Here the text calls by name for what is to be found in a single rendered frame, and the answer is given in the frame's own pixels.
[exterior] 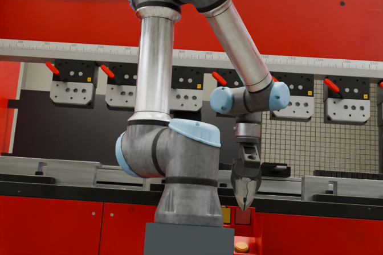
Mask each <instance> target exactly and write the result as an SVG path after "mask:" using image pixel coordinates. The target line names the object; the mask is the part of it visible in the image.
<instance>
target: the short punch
mask: <svg viewBox="0 0 383 255"><path fill-rule="evenodd" d="M201 115H202V113H190V112H174V119H184V120H192V121H198V122H201Z"/></svg>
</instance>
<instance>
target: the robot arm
mask: <svg viewBox="0 0 383 255"><path fill-rule="evenodd" d="M129 1H130V2H131V3H130V6H131V7H132V9H133V10H134V11H135V16H136V17H137V18H138V19H139V20H140V38H139V48H138V64H137V80H136V97H135V113H134V115H133V116H132V117H131V118H130V119H128V122H127V130H126V131H125V132H123V133H122V134H121V136H120V137H119V138H118V140H117V142H116V158H117V161H118V163H119V165H120V167H122V169H123V171H124V172H126V173H127V174H128V175H130V176H133V177H138V178H144V179H148V178H165V188H164V191H163V194H162V197H161V199H160V202H159V204H158V207H157V209H156V212H155V214H154V223H161V224H178V225H195V226H204V227H222V228H223V221H224V218H223V213H222V209H221V205H220V202H219V197H218V193H217V187H218V167H219V148H220V146H221V144H220V132H219V129H218V128H217V127H216V126H214V125H211V124H207V123H204V122H198V121H192V120H184V119H171V118H170V116H169V113H170V93H171V82H172V62H173V42H174V24H175V23H176V22H178V21H179V20H180V19H181V7H182V5H185V4H188V3H191V4H192V5H194V6H195V8H196V9H197V11H198V13H200V14H204V15H205V17H206V19H207V21H208V22H209V24H210V26H211V27H212V29H213V31H214V33H215V34H216V36H217V38H218V40H219V42H220V44H221V45H222V47H223V49H224V50H225V52H226V54H227V56H228V57H229V59H230V61H231V63H232V65H233V66H234V68H235V70H236V72H237V74H238V75H239V77H240V78H241V80H242V82H243V84H244V87H240V88H228V87H218V88H216V89H215V90H214V91H213V92H212V94H211V96H210V105H211V107H212V109H213V110H214V111H216V112H218V113H220V114H227V115H230V116H235V117H236V127H234V130H236V131H235V136H236V137H237V138H235V142H236V143H239V158H235V159H233V166H232V169H231V176H230V181H231V185H232V187H233V190H234V194H235V197H236V199H237V202H238V205H239V206H240V208H241V209H242V210H243V211H246V210H247V209H248V207H249V206H250V205H251V203H252V201H253V200H254V197H255V195H256V193H257V192H258V189H259V187H260V185H261V182H262V176H261V173H262V171H259V168H260V158H259V154H258V151H257V148H256V145H252V144H259V138H260V127H261V125H260V122H261V112H266V111H272V112H273V111H275V110H281V109H284V108H286V107H287V106H288V103H289V101H290V92H289V89H288V86H287V85H286V84H285V83H283V82H278V81H277V82H274V80H273V78H272V76H271V74H270V73H269V71H268V69H267V67H266V65H265V63H264V61H263V59H262V57H261V55H260V53H259V52H258V50H257V48H256V46H255V44H254V42H253V41H252V38H251V36H250V34H249V33H248V31H247V29H246V27H245V25H244V23H243V22H242V20H241V18H240V16H239V14H238V12H237V10H236V8H235V6H234V4H233V3H232V1H231V0H129ZM243 177H244V178H250V179H251V181H250V182H248V183H247V186H246V187H247V195H246V202H245V203H244V202H243V198H244V195H243V189H244V187H245V183H243V182H242V181H241V180H240V179H242V178H243Z"/></svg>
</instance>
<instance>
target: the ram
mask: <svg viewBox="0 0 383 255"><path fill-rule="evenodd" d="M231 1H232V3H233V4H234V6H235V8H236V10H237V12H238V14H239V16H240V18H241V20H242V22H243V23H244V25H245V27H246V29H247V31H248V33H249V34H250V36H251V38H252V41H253V42H254V44H255V46H256V48H257V50H258V52H259V53H260V55H278V56H297V57H315V58H325V59H344V60H363V61H381V62H383V0H231ZM130 3H131V2H130V1H129V0H0V39H12V40H31V41H41V42H60V43H79V44H98V45H108V46H126V47H139V38H140V20H139V19H138V18H137V17H136V16H135V11H134V10H133V9H132V7H131V6H130ZM173 49H174V50H193V51H211V52H225V50H224V49H223V47H222V45H221V44H220V42H219V40H218V38H217V36H216V34H215V33H214V31H213V29H212V27H211V26H210V24H209V22H208V21H207V19H206V17H205V15H204V14H200V13H198V11H197V9H196V8H195V6H194V5H192V4H191V3H188V4H185V5H182V7H181V19H180V20H179V21H178V22H176V23H175V24H174V42H173ZM55 59H74V60H92V61H95V62H96V63H97V65H98V66H99V67H101V65H104V66H106V67H109V62H110V61H111V62H121V63H138V55H121V54H102V53H91V52H73V51H54V50H36V49H25V48H7V47H0V61H15V62H25V63H43V64H45V63H46V62H50V63H51V64H54V62H55ZM172 65H176V66H187V67H204V68H205V69H204V73H213V72H216V73H218V69H219V68H224V69H235V68H234V66H233V65H232V63H231V61H224V60H205V59H187V58H176V57H173V62H172ZM265 65H266V67H267V69H268V71H269V73H270V74H271V75H272V73H273V72H289V73H308V74H314V80H324V79H325V78H326V77H327V76H328V75H336V76H355V77H369V83H371V84H377V83H378V82H380V81H381V80H382V79H383V70H374V69H355V68H337V67H318V66H308V65H289V64H271V63H265Z"/></svg>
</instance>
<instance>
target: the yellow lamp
mask: <svg viewBox="0 0 383 255"><path fill-rule="evenodd" d="M221 209H222V213H223V218H224V221H223V222H224V223H230V211H231V208H221Z"/></svg>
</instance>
